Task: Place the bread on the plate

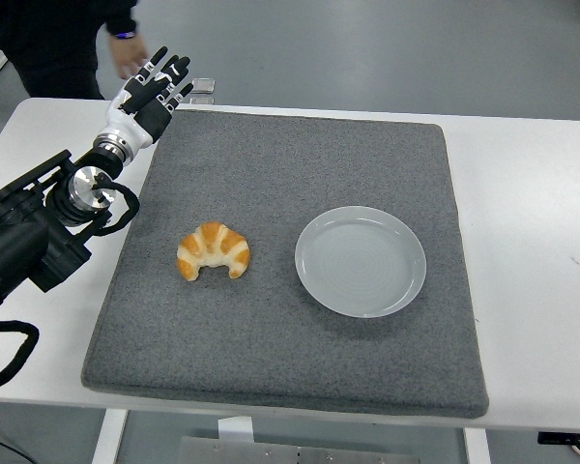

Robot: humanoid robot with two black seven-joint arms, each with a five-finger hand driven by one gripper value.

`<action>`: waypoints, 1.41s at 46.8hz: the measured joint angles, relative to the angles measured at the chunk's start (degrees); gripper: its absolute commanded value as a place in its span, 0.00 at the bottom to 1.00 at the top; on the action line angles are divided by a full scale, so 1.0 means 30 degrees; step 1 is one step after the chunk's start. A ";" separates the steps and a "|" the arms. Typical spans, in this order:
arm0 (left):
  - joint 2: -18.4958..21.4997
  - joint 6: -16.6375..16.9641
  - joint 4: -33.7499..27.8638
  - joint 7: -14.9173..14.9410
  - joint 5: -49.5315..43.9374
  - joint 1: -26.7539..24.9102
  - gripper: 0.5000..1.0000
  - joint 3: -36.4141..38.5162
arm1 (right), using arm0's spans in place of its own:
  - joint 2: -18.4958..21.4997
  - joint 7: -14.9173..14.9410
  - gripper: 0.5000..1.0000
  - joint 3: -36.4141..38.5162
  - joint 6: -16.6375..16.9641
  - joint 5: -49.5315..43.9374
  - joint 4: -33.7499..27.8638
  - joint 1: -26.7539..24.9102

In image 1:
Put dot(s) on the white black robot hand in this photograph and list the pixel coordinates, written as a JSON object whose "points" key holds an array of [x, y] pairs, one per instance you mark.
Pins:
{"points": [[125, 123]]}

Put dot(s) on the golden croissant bread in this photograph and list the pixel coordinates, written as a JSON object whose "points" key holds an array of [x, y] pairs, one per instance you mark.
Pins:
{"points": [[212, 241]]}

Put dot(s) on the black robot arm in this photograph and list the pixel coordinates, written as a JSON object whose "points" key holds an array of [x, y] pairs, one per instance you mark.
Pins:
{"points": [[19, 241]]}

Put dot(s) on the flat silver floor plate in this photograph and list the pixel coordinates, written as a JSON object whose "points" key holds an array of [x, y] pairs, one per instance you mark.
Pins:
{"points": [[202, 100]]}

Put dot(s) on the round grey plate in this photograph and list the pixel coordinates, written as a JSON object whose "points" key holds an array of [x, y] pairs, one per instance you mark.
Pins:
{"points": [[360, 263]]}

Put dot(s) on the grey metal plate with screws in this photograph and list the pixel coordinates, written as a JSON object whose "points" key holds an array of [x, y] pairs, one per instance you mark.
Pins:
{"points": [[295, 454]]}

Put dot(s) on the person's hand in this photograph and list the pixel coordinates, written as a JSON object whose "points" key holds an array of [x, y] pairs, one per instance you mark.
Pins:
{"points": [[128, 53]]}

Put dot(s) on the person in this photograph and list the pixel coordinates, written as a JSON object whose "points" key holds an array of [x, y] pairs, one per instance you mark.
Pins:
{"points": [[53, 38]]}

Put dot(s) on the grey felt mat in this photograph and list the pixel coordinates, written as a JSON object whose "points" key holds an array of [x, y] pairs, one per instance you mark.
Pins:
{"points": [[270, 362]]}

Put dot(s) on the white table leg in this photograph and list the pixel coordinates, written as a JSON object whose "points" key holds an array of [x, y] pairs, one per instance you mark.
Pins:
{"points": [[107, 437], [476, 447]]}

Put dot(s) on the black table control panel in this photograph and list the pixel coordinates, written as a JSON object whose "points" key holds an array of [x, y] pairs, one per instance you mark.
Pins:
{"points": [[568, 438]]}

